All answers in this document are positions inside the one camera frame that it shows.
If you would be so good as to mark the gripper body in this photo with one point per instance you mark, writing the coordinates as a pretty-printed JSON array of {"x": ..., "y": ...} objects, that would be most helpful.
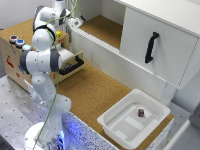
[{"x": 74, "y": 22}]

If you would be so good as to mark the yellow block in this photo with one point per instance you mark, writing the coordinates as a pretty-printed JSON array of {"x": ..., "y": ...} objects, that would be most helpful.
[{"x": 59, "y": 34}]

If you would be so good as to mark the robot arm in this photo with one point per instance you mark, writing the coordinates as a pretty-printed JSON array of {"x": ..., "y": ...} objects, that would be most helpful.
[{"x": 40, "y": 63}]

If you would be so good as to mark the wooden drawer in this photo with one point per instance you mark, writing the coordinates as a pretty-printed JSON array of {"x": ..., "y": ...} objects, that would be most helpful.
[{"x": 74, "y": 59}]

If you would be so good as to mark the wooden drawer box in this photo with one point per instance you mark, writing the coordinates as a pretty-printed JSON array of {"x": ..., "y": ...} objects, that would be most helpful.
[{"x": 11, "y": 65}]

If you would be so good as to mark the white cabinet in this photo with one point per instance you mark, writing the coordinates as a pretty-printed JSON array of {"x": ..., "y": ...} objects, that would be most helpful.
[{"x": 100, "y": 56}]

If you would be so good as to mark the green button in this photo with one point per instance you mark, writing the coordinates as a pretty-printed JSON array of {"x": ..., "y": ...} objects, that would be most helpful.
[{"x": 26, "y": 47}]

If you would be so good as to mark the blue button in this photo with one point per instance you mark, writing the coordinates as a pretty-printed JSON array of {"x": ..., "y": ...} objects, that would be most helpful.
[{"x": 20, "y": 42}]

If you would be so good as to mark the red button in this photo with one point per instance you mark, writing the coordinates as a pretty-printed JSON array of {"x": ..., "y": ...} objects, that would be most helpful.
[{"x": 13, "y": 39}]

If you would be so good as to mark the white sliding door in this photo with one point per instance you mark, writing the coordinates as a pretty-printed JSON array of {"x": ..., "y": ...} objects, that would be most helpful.
[{"x": 173, "y": 50}]

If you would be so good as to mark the purple block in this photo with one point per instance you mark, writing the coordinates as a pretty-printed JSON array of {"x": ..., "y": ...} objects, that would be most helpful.
[{"x": 141, "y": 112}]

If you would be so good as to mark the white plastic box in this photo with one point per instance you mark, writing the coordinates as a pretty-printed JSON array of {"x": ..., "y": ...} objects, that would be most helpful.
[{"x": 128, "y": 125}]

